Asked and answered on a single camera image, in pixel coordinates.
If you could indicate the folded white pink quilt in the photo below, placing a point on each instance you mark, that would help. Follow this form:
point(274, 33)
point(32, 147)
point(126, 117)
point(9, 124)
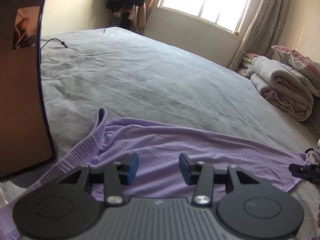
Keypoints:
point(280, 90)

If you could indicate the purple shirt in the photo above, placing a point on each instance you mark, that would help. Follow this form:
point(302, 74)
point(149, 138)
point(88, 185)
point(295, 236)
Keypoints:
point(162, 142)

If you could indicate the white cloth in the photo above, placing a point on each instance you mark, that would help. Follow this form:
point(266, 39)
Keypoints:
point(2, 197)

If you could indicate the pink hanging garment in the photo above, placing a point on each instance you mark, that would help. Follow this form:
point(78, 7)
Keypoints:
point(138, 16)

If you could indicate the pink floral cushion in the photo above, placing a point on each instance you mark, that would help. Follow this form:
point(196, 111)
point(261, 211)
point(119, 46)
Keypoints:
point(250, 63)

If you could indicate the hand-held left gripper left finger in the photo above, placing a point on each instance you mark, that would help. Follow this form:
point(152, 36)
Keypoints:
point(132, 168)

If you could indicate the beige patterned curtain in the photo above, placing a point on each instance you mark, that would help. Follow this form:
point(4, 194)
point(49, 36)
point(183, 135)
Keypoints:
point(153, 0)
point(265, 25)

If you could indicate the light blue folded garment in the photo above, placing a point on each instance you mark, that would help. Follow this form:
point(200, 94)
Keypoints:
point(317, 156)

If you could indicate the black smartphone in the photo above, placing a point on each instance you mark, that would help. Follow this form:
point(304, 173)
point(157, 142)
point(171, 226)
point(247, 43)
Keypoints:
point(20, 92)

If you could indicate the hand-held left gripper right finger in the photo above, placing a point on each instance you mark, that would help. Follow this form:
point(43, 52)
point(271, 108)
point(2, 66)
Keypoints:
point(184, 168)

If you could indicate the pink edged pillow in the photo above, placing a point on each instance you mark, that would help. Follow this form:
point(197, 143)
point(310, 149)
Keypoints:
point(300, 60)

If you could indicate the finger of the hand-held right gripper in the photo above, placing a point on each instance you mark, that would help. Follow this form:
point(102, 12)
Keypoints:
point(300, 168)
point(303, 176)

